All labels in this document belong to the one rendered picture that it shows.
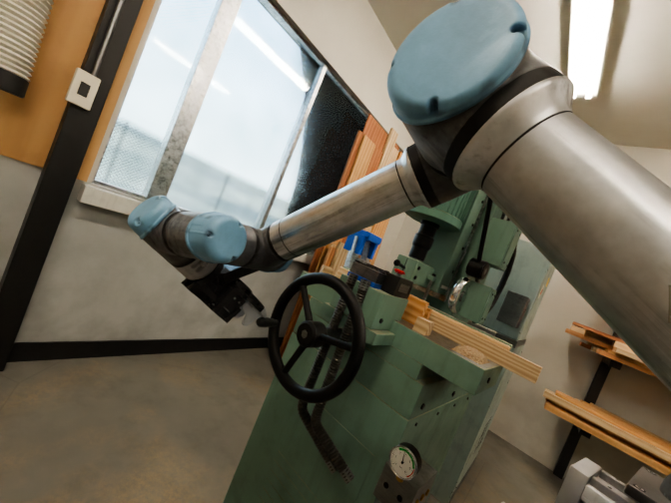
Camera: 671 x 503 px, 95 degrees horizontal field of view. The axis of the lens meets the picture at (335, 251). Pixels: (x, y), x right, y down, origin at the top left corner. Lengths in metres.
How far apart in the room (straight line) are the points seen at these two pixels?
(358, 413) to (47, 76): 1.62
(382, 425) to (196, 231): 0.63
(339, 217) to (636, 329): 0.35
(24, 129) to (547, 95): 1.66
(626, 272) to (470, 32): 0.21
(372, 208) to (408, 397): 0.50
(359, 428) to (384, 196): 0.62
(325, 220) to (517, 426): 3.06
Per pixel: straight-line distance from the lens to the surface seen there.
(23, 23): 1.55
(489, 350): 0.90
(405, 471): 0.78
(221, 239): 0.47
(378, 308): 0.73
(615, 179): 0.28
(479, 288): 1.08
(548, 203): 0.27
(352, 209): 0.47
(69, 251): 1.83
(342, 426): 0.92
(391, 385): 0.83
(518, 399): 3.33
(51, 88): 1.72
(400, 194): 0.45
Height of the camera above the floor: 1.03
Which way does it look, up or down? 2 degrees down
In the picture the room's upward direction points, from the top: 22 degrees clockwise
